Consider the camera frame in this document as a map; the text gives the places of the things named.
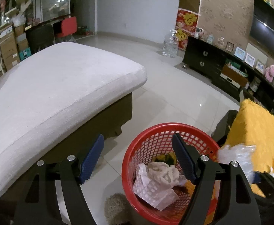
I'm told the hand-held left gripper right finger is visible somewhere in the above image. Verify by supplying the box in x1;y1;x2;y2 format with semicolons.
172;133;261;225

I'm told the red festive wall poster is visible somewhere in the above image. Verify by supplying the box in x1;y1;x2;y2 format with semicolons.
176;9;200;50

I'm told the black wall television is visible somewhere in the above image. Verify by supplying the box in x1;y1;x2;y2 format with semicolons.
249;0;274;59

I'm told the clear plastic packet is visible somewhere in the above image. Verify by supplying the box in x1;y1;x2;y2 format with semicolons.
217;144;257;184

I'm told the white tissue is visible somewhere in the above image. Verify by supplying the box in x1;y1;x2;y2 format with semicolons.
146;162;186;189

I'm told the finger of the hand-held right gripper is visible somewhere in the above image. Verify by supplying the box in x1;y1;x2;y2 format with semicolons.
253;171;274;186

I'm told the small white picture frame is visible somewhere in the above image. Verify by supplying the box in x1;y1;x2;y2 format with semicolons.
255;60;266;73

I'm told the pink plush toy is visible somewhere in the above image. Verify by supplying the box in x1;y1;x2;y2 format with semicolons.
265;64;274;83

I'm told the white leaning board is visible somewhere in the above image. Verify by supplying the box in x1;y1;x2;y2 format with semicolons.
246;43;268;64

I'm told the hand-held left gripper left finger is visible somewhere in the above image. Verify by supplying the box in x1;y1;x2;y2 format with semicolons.
13;134;105;225

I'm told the red mesh plastic basket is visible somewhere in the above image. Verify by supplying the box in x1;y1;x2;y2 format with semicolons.
122;122;222;225

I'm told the clear large water bottle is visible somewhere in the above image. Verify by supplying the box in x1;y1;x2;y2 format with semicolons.
163;29;179;58

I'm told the yellow fluffy table cover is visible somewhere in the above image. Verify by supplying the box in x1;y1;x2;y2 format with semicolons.
226;98;274;198

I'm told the white cushioned sofa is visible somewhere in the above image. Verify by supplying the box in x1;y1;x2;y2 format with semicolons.
0;42;148;216

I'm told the white embossed paper towel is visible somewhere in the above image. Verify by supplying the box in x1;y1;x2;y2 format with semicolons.
133;164;180;211

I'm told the stack of cardboard boxes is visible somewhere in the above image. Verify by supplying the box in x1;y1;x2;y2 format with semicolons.
0;23;21;71

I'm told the blue picture frame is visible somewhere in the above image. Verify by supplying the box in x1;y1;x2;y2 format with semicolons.
234;47;245;59

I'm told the red chair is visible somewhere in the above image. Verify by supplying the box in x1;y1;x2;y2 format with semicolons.
56;16;78;38

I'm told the black television cabinet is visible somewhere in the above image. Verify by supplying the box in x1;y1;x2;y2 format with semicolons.
182;36;274;119

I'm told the black office chair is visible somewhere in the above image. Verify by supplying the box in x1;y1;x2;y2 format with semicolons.
25;25;55;54

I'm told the teal storage box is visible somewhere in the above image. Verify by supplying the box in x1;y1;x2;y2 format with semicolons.
19;47;32;61

